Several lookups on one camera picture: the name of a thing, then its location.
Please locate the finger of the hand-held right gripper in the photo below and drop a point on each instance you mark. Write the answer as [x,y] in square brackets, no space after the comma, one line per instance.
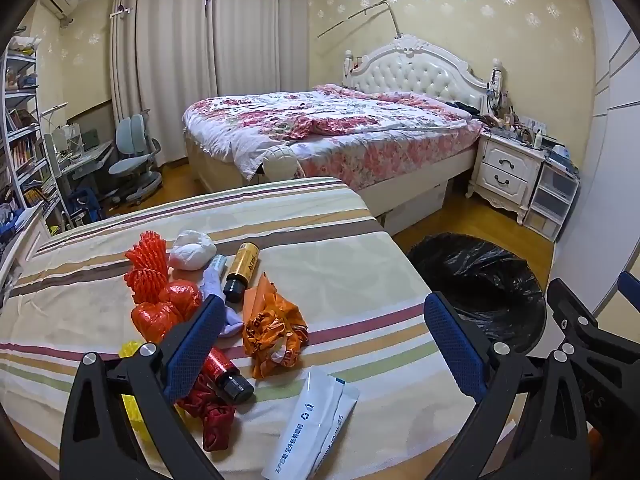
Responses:
[629,287]
[580,315]

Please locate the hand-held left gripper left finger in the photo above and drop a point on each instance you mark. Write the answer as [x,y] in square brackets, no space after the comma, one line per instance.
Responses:
[192,345]

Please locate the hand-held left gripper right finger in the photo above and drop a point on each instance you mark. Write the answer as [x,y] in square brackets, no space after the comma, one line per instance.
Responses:
[455,345]

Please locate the red bottle with black cap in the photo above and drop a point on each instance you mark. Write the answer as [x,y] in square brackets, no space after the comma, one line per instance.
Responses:
[222,367]

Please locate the red plastic bag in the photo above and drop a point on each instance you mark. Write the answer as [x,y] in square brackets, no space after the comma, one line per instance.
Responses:
[160,315]

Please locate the yellow plastic wrapper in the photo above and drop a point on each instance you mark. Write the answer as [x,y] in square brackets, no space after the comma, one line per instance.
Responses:
[129,349]

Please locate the bin with black bag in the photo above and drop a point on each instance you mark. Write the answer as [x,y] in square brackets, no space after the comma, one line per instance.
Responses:
[475,280]

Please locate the orange plastic bag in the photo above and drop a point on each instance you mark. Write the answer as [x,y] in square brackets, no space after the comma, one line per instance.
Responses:
[270,340]

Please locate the red wrapper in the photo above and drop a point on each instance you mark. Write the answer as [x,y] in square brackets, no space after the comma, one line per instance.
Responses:
[215,420]

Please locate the orange foam fruit net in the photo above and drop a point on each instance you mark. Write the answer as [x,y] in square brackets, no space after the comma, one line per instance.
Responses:
[147,255]

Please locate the white packet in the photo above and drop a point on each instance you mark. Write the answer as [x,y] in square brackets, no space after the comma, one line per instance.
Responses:
[310,415]

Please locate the lavender cloth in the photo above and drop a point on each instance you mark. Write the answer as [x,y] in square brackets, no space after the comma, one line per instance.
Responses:
[232,317]

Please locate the white tube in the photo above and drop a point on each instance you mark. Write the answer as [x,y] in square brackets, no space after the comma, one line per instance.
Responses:
[218,265]

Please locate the white crumpled tissue ball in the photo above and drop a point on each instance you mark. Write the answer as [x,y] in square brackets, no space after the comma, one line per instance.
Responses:
[192,250]

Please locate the gold bottle with black cap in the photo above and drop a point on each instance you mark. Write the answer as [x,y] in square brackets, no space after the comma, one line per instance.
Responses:
[245,262]

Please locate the clear plastic drawer unit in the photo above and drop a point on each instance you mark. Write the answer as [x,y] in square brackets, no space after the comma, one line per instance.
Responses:
[550,195]

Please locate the white wardrobe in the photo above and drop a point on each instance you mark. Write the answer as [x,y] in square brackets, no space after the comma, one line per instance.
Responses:
[615,160]

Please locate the striped bed sheet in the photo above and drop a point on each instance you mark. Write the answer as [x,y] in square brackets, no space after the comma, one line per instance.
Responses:
[325,240]

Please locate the white nightstand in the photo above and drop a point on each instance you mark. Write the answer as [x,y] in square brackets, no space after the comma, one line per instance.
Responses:
[505,165]

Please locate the light blue desk chair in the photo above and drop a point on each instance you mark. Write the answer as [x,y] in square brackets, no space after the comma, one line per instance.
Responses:
[132,167]

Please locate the clutter of small bottles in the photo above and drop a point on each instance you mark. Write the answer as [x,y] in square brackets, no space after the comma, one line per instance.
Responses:
[522,132]

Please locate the white study desk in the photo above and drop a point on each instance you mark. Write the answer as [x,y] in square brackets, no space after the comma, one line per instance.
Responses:
[87,155]

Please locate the floral quilt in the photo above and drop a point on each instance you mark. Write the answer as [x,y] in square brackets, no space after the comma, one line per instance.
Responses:
[350,115]

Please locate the white bookshelf with books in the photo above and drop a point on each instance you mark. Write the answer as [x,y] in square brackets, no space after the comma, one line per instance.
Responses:
[25,155]

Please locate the white bed with tufted headboard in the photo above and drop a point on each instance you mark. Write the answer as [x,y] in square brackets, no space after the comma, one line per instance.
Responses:
[420,67]

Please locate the beige curtain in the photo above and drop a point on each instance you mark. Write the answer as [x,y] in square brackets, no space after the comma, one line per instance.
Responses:
[175,60]

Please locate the metal pole above bed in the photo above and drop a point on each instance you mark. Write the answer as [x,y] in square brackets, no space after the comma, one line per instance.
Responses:
[395,20]

